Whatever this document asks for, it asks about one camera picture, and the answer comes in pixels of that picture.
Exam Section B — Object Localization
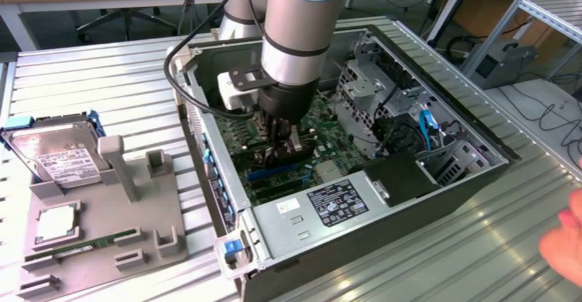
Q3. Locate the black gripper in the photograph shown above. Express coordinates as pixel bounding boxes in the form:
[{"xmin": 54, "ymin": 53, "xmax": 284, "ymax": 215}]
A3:
[{"xmin": 256, "ymin": 78, "xmax": 320, "ymax": 126}]

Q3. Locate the black Nvidia graphics card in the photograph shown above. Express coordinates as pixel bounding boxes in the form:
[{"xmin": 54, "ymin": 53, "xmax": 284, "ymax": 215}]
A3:
[{"xmin": 229, "ymin": 124, "xmax": 317, "ymax": 172}]

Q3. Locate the person's bare hand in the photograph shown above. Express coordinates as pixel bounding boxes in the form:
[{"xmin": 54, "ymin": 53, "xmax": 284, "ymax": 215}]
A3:
[{"xmin": 537, "ymin": 187, "xmax": 582, "ymax": 285}]

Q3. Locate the green Dell motherboard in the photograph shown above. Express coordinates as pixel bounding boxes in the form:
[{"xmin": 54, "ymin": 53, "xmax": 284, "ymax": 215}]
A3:
[{"xmin": 209, "ymin": 93, "xmax": 369, "ymax": 207}]

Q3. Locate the silver disk bay cage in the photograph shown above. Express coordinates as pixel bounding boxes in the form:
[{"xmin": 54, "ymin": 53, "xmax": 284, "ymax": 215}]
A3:
[{"xmin": 336, "ymin": 32, "xmax": 437, "ymax": 129}]

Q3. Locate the blue expansion slot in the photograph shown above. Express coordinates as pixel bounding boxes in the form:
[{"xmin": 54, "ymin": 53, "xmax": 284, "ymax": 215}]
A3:
[{"xmin": 246, "ymin": 165, "xmax": 297, "ymax": 183}]

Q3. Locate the silver chipset heatsink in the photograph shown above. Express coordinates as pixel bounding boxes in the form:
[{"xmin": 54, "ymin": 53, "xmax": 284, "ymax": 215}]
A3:
[{"xmin": 312, "ymin": 161, "xmax": 347, "ymax": 184}]

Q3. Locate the beige plastic case foot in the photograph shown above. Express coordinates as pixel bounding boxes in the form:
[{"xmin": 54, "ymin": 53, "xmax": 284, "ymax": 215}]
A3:
[
  {"xmin": 212, "ymin": 230, "xmax": 256, "ymax": 280},
  {"xmin": 165, "ymin": 45, "xmax": 201, "ymax": 107}
]

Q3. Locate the black plastic shroud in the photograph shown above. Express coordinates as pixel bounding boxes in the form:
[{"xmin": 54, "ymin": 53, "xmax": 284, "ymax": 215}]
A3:
[{"xmin": 360, "ymin": 155, "xmax": 443, "ymax": 209}]

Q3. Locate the silver power supply unit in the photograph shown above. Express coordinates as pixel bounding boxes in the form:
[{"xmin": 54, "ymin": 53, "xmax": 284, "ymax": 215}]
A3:
[{"xmin": 248, "ymin": 170, "xmax": 392, "ymax": 261}]

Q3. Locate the black office chair base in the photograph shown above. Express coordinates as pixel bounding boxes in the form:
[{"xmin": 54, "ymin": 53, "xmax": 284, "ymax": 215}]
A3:
[{"xmin": 73, "ymin": 7, "xmax": 178, "ymax": 43}]

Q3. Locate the blue case latch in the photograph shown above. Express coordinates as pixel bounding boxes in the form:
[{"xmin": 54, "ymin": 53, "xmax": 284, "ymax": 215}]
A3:
[{"xmin": 221, "ymin": 239, "xmax": 242, "ymax": 260}]

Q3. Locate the grey controller box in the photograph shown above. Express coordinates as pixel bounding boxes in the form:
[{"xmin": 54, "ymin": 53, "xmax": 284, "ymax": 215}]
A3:
[{"xmin": 460, "ymin": 41, "xmax": 540, "ymax": 91}]

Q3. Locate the open black PC case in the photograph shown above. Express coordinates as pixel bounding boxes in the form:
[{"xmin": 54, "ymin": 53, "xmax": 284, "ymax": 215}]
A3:
[{"xmin": 165, "ymin": 24, "xmax": 523, "ymax": 302}]

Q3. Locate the silver hard disk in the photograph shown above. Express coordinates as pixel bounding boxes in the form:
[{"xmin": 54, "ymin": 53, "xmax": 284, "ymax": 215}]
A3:
[{"xmin": 0, "ymin": 119, "xmax": 104, "ymax": 190}]

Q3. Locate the blue plastic disk carrier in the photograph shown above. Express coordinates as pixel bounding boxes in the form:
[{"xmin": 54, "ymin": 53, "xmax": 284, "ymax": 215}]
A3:
[{"xmin": 0, "ymin": 109, "xmax": 109, "ymax": 153}]

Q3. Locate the grey parts rack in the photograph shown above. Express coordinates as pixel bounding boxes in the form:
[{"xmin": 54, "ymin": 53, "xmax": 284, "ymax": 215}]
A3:
[{"xmin": 14, "ymin": 134, "xmax": 190, "ymax": 300}]

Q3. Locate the green RAM stick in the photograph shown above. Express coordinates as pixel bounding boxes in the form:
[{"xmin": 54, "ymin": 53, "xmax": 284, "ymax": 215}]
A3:
[{"xmin": 22, "ymin": 227, "xmax": 137, "ymax": 261}]

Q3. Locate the silver CPU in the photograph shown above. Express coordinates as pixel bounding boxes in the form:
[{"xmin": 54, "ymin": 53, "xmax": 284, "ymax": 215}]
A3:
[{"xmin": 34, "ymin": 207, "xmax": 77, "ymax": 241}]

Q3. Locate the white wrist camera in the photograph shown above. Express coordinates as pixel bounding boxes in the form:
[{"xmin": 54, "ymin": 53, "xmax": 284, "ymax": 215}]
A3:
[{"xmin": 214, "ymin": 67, "xmax": 277, "ymax": 111}]

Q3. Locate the black camera cable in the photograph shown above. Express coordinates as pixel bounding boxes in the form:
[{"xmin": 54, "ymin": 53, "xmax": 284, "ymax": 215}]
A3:
[{"xmin": 161, "ymin": 0, "xmax": 256, "ymax": 119}]

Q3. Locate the blue SATA wire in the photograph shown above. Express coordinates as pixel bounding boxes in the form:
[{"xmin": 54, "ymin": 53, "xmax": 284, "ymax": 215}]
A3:
[{"xmin": 420, "ymin": 109, "xmax": 440, "ymax": 153}]

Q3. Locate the thin hanging cable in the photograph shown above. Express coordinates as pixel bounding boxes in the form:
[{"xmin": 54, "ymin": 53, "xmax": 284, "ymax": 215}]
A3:
[{"xmin": 178, "ymin": 0, "xmax": 200, "ymax": 34}]

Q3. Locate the coiled black cable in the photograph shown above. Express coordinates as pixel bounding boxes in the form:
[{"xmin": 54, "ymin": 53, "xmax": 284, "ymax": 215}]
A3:
[{"xmin": 443, "ymin": 35, "xmax": 475, "ymax": 61}]

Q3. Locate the black floor cable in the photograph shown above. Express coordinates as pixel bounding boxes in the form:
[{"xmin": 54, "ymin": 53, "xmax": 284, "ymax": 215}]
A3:
[{"xmin": 493, "ymin": 72, "xmax": 582, "ymax": 148}]

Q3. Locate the aluminium slat table frame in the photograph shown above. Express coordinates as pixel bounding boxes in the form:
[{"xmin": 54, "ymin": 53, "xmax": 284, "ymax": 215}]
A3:
[{"xmin": 460, "ymin": 0, "xmax": 582, "ymax": 82}]

